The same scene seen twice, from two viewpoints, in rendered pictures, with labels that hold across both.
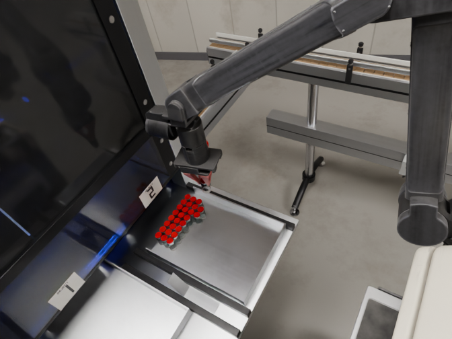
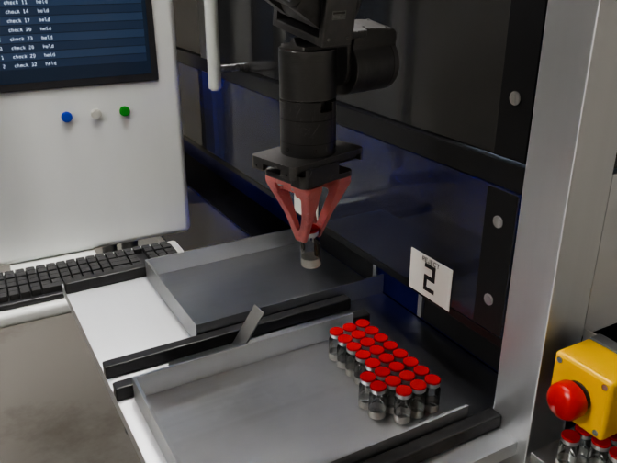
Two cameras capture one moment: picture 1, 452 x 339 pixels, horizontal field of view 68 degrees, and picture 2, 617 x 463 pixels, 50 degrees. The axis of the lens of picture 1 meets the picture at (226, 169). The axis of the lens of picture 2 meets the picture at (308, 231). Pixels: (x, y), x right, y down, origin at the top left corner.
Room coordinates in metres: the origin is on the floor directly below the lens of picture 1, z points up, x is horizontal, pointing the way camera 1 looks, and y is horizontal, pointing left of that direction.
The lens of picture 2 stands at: (0.79, -0.56, 1.42)
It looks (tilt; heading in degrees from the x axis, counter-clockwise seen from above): 23 degrees down; 110
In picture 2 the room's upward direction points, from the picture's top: straight up
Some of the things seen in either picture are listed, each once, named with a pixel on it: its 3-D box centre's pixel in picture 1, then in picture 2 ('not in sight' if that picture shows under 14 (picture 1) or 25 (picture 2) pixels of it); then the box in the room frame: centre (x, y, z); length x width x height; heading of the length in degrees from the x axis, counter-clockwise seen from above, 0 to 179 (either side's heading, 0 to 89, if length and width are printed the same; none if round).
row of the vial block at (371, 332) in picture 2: (175, 218); (394, 362); (0.64, 0.19, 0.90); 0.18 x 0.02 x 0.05; 140
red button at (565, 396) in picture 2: not in sight; (569, 399); (0.85, 0.06, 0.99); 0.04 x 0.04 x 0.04; 50
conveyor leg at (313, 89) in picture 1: (311, 136); not in sight; (1.30, -0.50, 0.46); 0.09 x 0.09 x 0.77; 50
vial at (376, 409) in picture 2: (202, 212); (377, 400); (0.64, 0.11, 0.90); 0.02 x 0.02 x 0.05
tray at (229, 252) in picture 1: (216, 239); (295, 401); (0.54, 0.08, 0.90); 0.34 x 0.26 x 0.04; 50
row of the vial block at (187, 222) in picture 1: (186, 224); (366, 372); (0.61, 0.16, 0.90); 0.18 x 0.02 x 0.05; 140
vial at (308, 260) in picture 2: (205, 185); (309, 247); (0.56, 0.06, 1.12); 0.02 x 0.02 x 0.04
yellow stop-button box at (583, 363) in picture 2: not in sight; (599, 386); (0.88, 0.10, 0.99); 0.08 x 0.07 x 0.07; 50
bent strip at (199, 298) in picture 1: (193, 292); (217, 338); (0.38, 0.16, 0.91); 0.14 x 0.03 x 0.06; 50
